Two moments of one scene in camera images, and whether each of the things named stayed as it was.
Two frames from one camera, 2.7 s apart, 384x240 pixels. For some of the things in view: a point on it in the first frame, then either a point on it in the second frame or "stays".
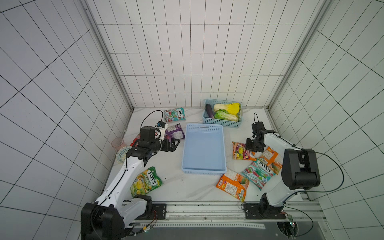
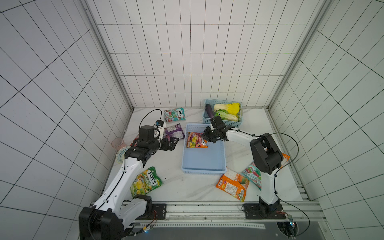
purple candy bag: x=175 y=131 stays
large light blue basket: x=203 y=151 stays
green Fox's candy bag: x=145 y=181 stays
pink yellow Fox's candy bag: x=239 y=152 -> x=195 y=140
